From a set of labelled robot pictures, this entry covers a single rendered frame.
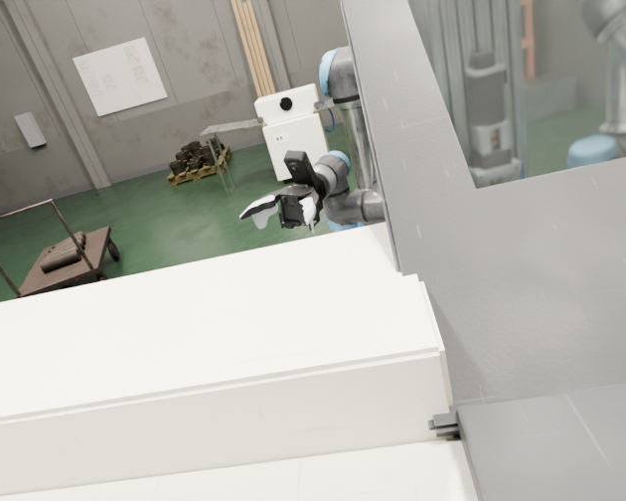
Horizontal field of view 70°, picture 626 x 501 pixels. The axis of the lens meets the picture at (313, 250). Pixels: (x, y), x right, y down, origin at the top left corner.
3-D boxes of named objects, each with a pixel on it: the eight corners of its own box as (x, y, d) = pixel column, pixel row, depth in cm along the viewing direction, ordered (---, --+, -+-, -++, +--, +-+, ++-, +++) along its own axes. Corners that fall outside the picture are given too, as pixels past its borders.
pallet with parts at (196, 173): (234, 152, 871) (226, 127, 849) (224, 173, 746) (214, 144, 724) (186, 165, 879) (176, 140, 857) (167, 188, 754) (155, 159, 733)
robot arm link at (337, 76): (399, 237, 135) (363, 43, 111) (353, 239, 142) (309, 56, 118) (408, 219, 144) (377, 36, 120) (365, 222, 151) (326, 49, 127)
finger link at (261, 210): (245, 239, 91) (284, 224, 95) (238, 213, 88) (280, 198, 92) (238, 234, 93) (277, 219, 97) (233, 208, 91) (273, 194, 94)
